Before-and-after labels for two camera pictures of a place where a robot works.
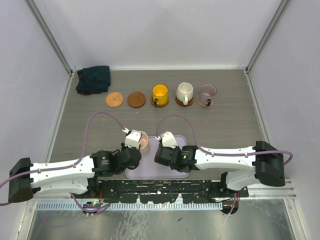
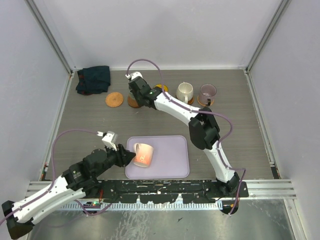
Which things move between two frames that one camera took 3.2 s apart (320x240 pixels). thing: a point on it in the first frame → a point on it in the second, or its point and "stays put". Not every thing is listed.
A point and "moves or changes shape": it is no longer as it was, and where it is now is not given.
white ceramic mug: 184,92 stays put
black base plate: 161,190 stays put
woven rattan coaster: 202,104 stays put
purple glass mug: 207,91 stays put
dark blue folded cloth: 93,80 stays put
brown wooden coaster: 160,106 moves or changes shape
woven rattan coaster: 114,99 stays put
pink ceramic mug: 144,140 → 144,154
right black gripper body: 177,148 → 137,97
